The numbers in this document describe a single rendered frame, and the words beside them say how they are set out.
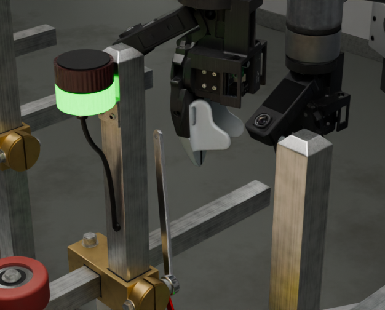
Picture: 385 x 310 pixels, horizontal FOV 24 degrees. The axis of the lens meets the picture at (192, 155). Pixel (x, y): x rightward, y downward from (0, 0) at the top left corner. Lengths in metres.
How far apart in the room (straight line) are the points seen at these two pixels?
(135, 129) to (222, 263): 1.65
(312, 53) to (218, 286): 1.38
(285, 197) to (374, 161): 2.38
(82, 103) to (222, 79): 0.15
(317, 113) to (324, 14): 0.14
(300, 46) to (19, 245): 0.47
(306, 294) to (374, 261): 1.81
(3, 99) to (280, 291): 0.48
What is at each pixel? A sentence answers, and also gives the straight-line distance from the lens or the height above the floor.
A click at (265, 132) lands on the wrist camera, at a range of 1.20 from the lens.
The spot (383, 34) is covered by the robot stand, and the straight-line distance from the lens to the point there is 1.59.
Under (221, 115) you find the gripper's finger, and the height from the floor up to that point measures 1.05.
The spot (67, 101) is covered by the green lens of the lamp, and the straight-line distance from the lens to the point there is 0.90.
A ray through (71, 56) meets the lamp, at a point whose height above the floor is 1.15.
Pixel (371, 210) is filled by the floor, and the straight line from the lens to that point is 2.89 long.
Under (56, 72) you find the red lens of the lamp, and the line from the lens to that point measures 0.90.
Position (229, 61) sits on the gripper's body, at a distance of 0.92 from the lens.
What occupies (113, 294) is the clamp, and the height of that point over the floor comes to 0.85.
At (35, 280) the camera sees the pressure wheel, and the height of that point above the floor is 0.91.
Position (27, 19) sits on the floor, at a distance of 4.52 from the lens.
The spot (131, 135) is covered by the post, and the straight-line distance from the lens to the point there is 0.96.
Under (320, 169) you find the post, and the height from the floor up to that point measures 1.11.
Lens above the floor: 1.49
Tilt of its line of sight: 28 degrees down
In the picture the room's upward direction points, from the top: straight up
